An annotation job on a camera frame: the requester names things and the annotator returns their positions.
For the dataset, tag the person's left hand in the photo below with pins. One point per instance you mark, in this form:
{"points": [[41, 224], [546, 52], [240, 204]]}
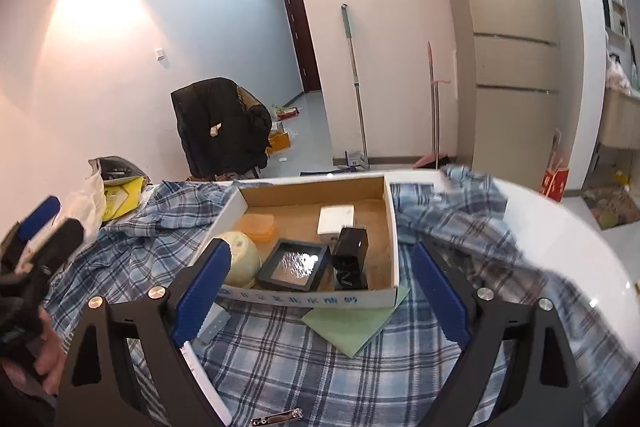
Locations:
{"points": [[51, 357]]}

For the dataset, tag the orange plastic box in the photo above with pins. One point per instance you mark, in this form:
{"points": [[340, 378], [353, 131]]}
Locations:
{"points": [[257, 227]]}

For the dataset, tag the grey booklet card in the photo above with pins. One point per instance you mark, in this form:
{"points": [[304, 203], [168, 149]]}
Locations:
{"points": [[215, 323]]}

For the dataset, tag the white light switch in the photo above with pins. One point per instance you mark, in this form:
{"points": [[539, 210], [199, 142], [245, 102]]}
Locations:
{"points": [[159, 53]]}

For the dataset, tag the orange floor box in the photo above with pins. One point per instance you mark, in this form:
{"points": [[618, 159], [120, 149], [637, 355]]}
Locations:
{"points": [[278, 143]]}

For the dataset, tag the blue plaid shirt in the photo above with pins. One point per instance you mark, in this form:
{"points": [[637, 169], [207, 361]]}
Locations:
{"points": [[300, 372]]}

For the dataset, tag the tan garment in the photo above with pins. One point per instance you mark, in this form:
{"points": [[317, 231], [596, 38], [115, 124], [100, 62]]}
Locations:
{"points": [[249, 99]]}

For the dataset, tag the round cream tin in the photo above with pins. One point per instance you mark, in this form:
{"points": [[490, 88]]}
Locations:
{"points": [[242, 259]]}

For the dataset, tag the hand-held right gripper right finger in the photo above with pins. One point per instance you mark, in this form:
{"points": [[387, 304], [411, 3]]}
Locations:
{"points": [[440, 292]]}

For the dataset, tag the small blue white box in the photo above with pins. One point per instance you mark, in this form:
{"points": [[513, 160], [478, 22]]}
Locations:
{"points": [[356, 159]]}

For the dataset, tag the white plastic bag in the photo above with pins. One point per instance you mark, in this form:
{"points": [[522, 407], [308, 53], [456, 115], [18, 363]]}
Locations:
{"points": [[82, 207]]}

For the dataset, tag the pale cloth pile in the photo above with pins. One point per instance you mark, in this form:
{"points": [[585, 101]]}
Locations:
{"points": [[619, 74]]}

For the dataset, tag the white remote control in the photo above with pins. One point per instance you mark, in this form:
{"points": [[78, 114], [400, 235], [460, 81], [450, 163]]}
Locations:
{"points": [[207, 382]]}

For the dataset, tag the black jacket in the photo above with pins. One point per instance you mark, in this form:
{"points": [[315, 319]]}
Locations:
{"points": [[215, 132]]}

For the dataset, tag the red and white packet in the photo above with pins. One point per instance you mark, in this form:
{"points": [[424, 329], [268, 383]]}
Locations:
{"points": [[286, 112]]}

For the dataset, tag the beige vanity cabinet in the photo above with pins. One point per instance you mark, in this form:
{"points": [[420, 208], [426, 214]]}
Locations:
{"points": [[620, 122]]}

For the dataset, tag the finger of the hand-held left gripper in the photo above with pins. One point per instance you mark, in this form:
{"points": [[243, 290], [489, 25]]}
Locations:
{"points": [[40, 214], [60, 244]]}

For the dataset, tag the red floor box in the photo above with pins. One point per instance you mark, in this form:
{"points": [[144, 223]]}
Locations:
{"points": [[555, 179]]}

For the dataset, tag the pink broom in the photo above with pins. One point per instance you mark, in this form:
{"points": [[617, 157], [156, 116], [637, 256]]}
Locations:
{"points": [[434, 107]]}

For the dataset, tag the black small box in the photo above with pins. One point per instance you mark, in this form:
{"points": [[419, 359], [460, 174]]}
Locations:
{"points": [[350, 257]]}

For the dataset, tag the beige refrigerator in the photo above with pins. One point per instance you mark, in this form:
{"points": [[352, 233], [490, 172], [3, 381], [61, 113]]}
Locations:
{"points": [[510, 32]]}

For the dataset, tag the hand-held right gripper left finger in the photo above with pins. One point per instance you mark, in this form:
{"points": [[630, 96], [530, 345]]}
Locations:
{"points": [[200, 292]]}

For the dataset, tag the cardboard box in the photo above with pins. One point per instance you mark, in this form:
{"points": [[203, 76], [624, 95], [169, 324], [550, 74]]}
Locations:
{"points": [[300, 194]]}

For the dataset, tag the grey mop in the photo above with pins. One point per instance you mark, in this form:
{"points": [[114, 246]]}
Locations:
{"points": [[352, 67]]}

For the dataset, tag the dark red door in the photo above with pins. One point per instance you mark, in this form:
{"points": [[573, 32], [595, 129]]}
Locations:
{"points": [[300, 37]]}

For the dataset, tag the black frame display case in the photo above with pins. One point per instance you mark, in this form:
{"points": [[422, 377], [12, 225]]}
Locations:
{"points": [[292, 267]]}

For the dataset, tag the green pad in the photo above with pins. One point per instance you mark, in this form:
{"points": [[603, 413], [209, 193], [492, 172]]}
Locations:
{"points": [[350, 324]]}

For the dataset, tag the patterned floor mat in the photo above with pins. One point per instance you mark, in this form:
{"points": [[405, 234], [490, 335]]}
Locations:
{"points": [[612, 207]]}

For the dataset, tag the yellow box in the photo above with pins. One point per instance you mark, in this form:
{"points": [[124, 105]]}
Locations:
{"points": [[122, 199]]}

